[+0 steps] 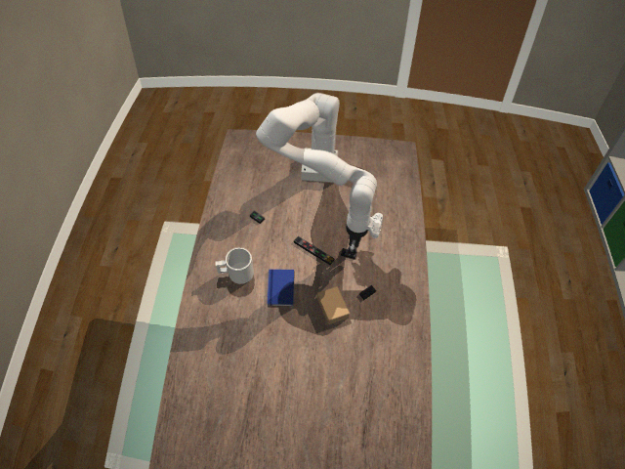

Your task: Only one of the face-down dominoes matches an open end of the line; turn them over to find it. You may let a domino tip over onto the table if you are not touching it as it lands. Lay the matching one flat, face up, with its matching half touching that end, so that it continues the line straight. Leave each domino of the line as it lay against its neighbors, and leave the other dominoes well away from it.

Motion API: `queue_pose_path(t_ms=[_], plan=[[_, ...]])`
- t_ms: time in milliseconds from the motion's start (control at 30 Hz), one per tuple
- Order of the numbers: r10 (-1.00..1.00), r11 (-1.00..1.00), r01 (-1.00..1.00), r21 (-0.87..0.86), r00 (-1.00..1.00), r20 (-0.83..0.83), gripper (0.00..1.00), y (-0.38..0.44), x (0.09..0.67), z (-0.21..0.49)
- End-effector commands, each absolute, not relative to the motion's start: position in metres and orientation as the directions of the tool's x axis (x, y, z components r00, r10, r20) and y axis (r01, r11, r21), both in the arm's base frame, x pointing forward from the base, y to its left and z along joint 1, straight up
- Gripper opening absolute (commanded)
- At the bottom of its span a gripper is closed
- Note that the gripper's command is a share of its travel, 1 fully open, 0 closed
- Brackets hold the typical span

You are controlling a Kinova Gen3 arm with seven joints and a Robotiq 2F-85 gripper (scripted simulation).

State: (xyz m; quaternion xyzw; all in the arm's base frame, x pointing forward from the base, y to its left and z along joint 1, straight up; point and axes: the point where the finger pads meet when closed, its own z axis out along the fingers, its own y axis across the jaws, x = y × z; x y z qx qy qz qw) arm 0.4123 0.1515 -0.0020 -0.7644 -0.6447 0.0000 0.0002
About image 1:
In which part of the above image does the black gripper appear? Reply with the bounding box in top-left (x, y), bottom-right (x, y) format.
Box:
top-left (346, 226), bottom-right (368, 257)

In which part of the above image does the tan rectangular box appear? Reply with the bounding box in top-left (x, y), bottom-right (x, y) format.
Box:
top-left (316, 286), bottom-right (350, 324)

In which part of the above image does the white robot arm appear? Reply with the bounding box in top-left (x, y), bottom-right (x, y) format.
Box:
top-left (256, 93), bottom-right (383, 238)

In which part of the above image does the grey mug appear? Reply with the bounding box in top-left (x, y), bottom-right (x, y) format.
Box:
top-left (216, 248), bottom-right (254, 284)

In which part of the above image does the blue notebook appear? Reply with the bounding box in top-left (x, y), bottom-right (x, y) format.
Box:
top-left (267, 269), bottom-right (294, 306)

